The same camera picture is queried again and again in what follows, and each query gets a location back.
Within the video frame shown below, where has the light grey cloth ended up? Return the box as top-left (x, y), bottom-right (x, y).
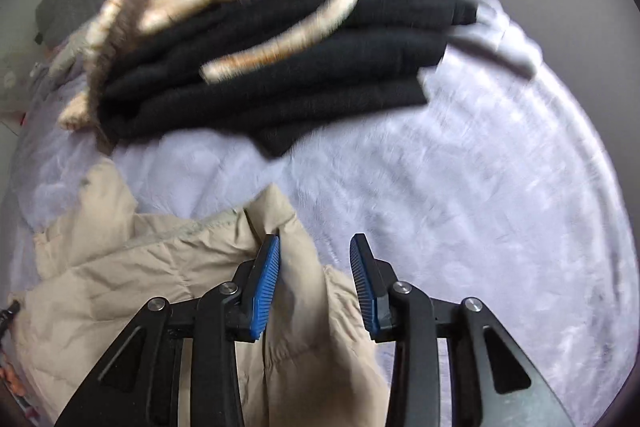
top-left (447, 0), bottom-right (543, 80)

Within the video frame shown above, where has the lavender bed blanket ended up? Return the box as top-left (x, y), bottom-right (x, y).
top-left (0, 0), bottom-right (640, 427)

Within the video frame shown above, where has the black folded garment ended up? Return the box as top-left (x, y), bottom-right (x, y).
top-left (92, 0), bottom-right (478, 158)

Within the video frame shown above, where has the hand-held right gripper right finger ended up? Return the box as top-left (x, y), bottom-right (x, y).
top-left (349, 233), bottom-right (576, 427)

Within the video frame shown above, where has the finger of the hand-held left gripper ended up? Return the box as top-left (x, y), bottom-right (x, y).
top-left (0, 300), bottom-right (22, 340)

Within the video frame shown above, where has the white folded garment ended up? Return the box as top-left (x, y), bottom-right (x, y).
top-left (50, 32), bottom-right (101, 72)

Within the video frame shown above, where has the beige puffer jacket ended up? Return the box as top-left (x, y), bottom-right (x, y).
top-left (10, 159), bottom-right (391, 427)

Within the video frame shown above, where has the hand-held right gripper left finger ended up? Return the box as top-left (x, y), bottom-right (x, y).
top-left (55, 233), bottom-right (282, 427)

